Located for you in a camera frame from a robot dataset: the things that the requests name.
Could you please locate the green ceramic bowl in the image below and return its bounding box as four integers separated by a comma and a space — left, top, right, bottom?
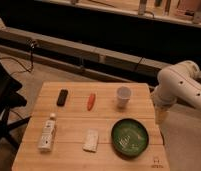
111, 118, 149, 158

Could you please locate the black cable on floor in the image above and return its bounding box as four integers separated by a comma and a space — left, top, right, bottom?
0, 39, 39, 75

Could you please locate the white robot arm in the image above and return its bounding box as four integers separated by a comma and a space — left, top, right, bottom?
151, 60, 201, 124

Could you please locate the white sponge block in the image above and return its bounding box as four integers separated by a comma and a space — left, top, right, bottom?
83, 129, 99, 152

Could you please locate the black rectangular block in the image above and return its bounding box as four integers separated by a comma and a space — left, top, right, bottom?
57, 89, 68, 106

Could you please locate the black office chair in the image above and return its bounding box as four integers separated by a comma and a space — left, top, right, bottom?
0, 63, 30, 149

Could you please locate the white bottle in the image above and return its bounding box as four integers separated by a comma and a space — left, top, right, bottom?
38, 113, 56, 152

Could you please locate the orange carrot toy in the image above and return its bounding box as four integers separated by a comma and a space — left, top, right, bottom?
87, 93, 96, 111

